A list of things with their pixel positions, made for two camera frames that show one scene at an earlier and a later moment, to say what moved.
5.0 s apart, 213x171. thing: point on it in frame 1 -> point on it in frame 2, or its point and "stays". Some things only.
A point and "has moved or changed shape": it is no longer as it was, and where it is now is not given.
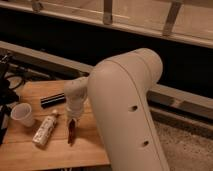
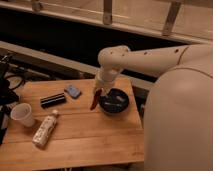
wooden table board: x=45 y=143 stays
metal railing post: x=36 y=6 stays
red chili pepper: x=71 y=132 has moved or changed shape
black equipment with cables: x=8 y=83 stays
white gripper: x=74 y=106 -> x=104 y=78
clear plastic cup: x=22 y=113 stays
